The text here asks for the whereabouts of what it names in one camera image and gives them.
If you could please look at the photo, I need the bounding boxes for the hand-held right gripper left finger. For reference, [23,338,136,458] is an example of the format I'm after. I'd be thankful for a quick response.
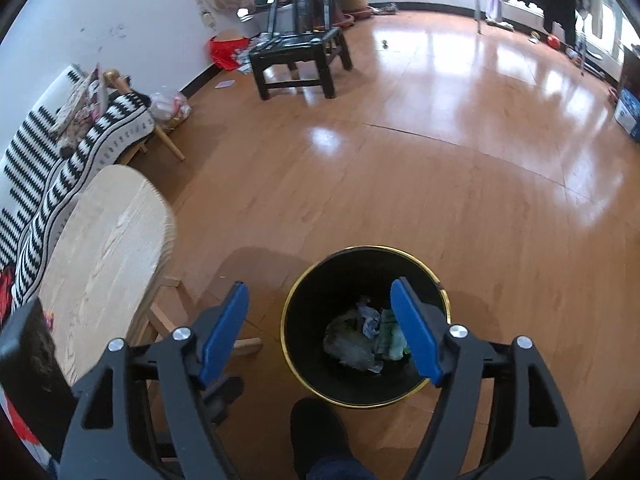
[59,281,251,480]

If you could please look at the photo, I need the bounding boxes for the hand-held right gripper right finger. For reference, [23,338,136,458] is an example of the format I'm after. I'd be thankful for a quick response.
[390,276,586,480]

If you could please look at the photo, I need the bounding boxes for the green white packet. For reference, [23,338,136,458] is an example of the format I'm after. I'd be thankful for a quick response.
[377,308,413,361]

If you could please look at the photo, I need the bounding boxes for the clear plastic bag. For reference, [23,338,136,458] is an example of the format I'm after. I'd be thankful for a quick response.
[322,310,383,373]

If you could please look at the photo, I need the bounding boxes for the black trash bin gold rim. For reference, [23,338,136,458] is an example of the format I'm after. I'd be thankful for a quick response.
[281,246,451,409]

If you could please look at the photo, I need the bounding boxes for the red cushion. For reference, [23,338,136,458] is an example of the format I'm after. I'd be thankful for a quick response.
[0,265,16,306]

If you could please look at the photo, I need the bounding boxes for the person's right foot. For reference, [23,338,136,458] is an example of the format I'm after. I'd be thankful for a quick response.
[291,398,356,480]

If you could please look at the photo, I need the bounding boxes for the wooden table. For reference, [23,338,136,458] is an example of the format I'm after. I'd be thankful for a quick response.
[37,165,263,386]

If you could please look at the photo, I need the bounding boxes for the person's right leg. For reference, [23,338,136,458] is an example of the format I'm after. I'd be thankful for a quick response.
[305,455,381,480]

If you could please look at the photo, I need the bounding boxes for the black white striped sofa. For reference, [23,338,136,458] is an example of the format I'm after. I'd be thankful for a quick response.
[0,67,153,311]

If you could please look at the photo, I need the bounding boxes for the brown plush toy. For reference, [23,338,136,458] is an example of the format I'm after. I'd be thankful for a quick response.
[55,120,93,158]

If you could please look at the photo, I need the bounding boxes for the plastic bag with items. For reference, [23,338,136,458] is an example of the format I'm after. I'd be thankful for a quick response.
[149,91,192,133]

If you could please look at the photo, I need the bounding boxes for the pink printed cushion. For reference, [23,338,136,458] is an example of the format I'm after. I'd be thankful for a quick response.
[50,62,108,136]

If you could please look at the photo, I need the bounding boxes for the papers on floor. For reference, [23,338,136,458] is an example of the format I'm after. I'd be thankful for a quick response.
[235,35,271,73]

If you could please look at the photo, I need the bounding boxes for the red bag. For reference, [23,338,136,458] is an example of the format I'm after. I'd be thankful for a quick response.
[208,35,251,72]

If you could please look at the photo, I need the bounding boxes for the black wooden chair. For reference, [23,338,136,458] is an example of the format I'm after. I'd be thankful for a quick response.
[248,0,353,101]

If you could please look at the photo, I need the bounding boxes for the blue white box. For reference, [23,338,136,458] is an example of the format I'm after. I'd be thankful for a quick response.
[614,89,640,141]

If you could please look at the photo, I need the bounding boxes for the white hanging garment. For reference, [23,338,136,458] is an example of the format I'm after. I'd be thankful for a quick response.
[580,0,608,36]

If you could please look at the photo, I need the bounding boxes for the wooden sofa frame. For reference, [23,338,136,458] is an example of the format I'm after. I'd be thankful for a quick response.
[102,69,186,162]

